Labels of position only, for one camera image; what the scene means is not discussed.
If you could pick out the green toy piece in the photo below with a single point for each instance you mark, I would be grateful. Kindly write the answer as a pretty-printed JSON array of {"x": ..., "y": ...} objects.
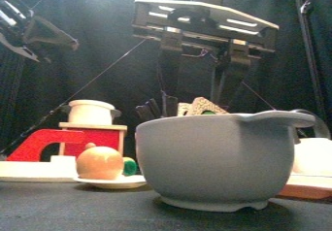
[{"x": 131, "y": 167}]

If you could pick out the white toy mixer bowl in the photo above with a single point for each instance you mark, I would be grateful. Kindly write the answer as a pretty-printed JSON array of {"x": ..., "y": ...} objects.
[{"x": 92, "y": 112}]

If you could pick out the grey mixing bowl with spout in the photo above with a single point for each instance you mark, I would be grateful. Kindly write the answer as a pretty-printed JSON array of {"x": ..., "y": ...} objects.
[{"x": 216, "y": 160}]

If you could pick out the red toy stand mixer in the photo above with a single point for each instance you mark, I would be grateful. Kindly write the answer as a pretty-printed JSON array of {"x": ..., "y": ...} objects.
[{"x": 92, "y": 138}]

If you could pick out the white toy appliance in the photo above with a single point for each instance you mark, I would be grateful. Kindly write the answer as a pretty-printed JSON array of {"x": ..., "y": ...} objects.
[{"x": 314, "y": 157}]

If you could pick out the orange toy fruit ball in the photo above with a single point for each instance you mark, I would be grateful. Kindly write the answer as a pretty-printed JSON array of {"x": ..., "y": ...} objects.
[{"x": 100, "y": 163}]

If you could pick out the small white plate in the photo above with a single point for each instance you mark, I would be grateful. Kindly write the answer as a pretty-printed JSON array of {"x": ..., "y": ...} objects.
[{"x": 117, "y": 182}]

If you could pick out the wooden board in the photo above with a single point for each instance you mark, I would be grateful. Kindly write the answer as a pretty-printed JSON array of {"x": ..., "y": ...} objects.
[{"x": 307, "y": 188}]

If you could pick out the black frame pole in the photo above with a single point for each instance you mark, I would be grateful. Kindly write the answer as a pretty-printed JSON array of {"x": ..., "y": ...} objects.
[{"x": 310, "y": 47}]

